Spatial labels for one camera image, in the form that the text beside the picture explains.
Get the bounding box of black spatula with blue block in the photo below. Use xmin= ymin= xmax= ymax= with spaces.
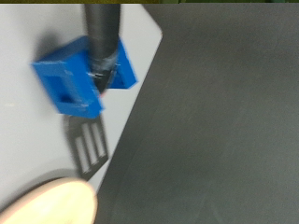
xmin=30 ymin=3 xmax=138 ymax=182

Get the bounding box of silver toaster oven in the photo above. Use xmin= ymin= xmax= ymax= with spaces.
xmin=0 ymin=3 xmax=164 ymax=216

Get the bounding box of dark grey backdrop cloth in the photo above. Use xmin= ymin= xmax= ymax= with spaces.
xmin=93 ymin=3 xmax=299 ymax=224

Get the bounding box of round wooden cutting board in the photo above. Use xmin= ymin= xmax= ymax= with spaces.
xmin=0 ymin=176 xmax=99 ymax=224

